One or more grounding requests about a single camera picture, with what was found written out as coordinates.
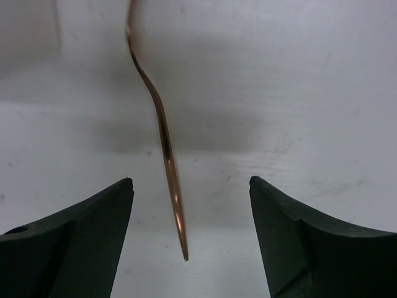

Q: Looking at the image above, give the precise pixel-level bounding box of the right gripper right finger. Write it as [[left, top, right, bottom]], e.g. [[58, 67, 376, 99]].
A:
[[249, 176, 396, 297]]

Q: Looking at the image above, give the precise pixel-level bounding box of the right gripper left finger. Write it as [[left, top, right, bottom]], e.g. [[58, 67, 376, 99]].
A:
[[1, 178, 134, 297]]

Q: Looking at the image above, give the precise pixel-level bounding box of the copper thin utensil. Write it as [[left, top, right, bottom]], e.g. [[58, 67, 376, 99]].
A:
[[125, 1, 189, 261]]

